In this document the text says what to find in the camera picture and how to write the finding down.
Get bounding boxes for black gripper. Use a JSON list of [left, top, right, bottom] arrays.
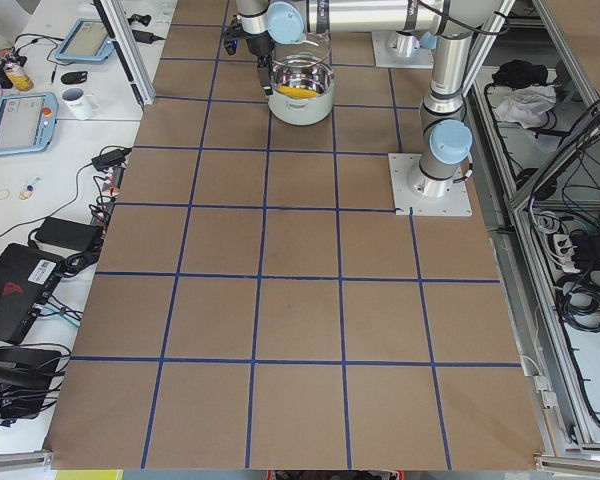
[[246, 32, 275, 95]]

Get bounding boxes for yellow corn cob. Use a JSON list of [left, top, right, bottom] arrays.
[[277, 85, 320, 99]]

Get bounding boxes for glass pot lid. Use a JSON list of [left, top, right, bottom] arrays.
[[273, 33, 331, 67]]

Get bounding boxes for white electric cooking pot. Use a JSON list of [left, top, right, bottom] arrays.
[[268, 55, 336, 126]]

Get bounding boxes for black power adapter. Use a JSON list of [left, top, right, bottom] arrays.
[[91, 148, 132, 171]]

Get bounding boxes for far blue teach pendant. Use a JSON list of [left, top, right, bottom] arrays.
[[55, 18, 114, 63]]

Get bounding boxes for blue teach pendant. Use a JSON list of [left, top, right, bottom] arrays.
[[0, 92, 58, 156], [55, 18, 114, 63]]

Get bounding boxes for white mug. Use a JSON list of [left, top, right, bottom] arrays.
[[61, 87, 100, 120]]

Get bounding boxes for power strip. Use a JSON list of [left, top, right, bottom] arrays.
[[89, 165, 125, 227]]

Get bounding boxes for brown paper table cover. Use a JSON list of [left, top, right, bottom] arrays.
[[46, 1, 542, 471]]

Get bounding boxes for yellow bottle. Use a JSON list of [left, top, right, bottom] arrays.
[[4, 62, 34, 92]]

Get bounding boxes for near blue teach pendant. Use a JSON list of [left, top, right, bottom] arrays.
[[0, 92, 58, 156]]

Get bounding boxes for black cloth bundle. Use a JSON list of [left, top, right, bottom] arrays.
[[492, 59, 548, 89]]

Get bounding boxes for white cloth bundle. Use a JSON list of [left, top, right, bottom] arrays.
[[494, 85, 557, 129]]

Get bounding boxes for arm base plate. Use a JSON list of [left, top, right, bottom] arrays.
[[388, 153, 472, 217], [372, 31, 434, 70]]

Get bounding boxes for aluminium frame post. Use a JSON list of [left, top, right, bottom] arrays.
[[93, 0, 156, 108]]

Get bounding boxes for coiled black cable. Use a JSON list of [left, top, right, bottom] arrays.
[[554, 279, 600, 333]]

